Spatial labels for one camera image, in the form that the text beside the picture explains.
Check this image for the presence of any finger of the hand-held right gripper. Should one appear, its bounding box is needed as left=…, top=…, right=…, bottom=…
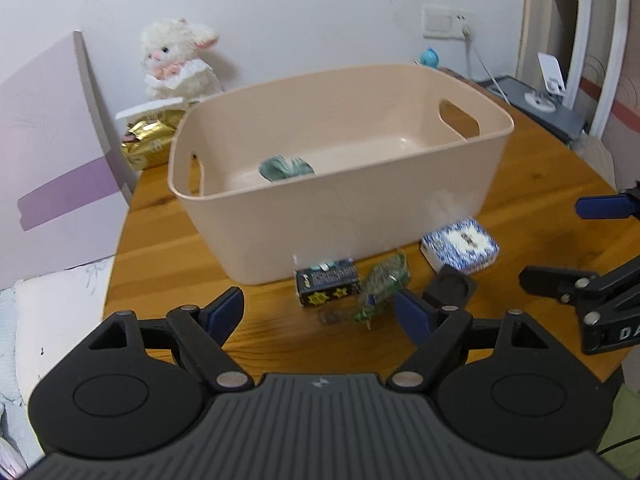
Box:
left=575, top=181, right=640, bottom=221
left=519, top=259, right=640, bottom=315

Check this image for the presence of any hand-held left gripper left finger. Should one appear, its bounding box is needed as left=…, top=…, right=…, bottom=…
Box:
left=87, top=287, right=254, bottom=394

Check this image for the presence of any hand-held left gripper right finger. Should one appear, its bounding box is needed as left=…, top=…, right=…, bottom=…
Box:
left=387, top=289, right=551, bottom=392

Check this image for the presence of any clear green candy packet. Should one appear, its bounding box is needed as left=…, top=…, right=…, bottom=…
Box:
left=350, top=252, right=412, bottom=331

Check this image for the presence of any small black starred box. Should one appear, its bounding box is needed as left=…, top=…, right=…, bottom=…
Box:
left=294, top=257, right=362, bottom=310

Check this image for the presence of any beige plastic basket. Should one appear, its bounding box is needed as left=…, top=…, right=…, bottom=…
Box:
left=167, top=63, right=516, bottom=286

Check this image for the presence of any black round-recess lid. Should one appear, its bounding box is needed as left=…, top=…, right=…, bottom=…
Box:
left=424, top=265, right=477, bottom=309

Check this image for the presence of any blue white patterned box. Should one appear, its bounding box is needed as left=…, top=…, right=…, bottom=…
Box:
left=420, top=217, right=501, bottom=275

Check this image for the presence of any green cloth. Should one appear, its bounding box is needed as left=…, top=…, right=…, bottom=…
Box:
left=597, top=384, right=640, bottom=462

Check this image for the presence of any grey flat box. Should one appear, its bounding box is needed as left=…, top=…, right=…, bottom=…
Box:
left=474, top=74, right=587, bottom=149

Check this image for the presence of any white phone stand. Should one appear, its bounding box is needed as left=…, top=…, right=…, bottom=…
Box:
left=523, top=52, right=569, bottom=111

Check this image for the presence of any teal crumpled packet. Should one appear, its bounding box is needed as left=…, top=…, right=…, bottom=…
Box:
left=258, top=155, right=317, bottom=184

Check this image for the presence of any gold gift bag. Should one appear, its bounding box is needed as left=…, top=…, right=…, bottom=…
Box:
left=120, top=108, right=187, bottom=171

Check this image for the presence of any small blue globe toy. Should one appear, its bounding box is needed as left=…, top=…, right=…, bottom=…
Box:
left=414, top=46, right=441, bottom=69

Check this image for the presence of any pink purple board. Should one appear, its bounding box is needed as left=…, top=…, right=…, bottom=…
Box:
left=0, top=30, right=136, bottom=292

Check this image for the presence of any white plush bunny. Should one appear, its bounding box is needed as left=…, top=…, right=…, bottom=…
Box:
left=140, top=18, right=225, bottom=101

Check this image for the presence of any white curved frame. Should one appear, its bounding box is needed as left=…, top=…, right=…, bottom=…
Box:
left=515, top=0, right=632, bottom=137

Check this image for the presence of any white power cable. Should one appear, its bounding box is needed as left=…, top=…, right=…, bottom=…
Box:
left=462, top=25, right=507, bottom=97

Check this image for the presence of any white wall socket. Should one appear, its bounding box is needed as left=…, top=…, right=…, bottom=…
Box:
left=422, top=3, right=475, bottom=40

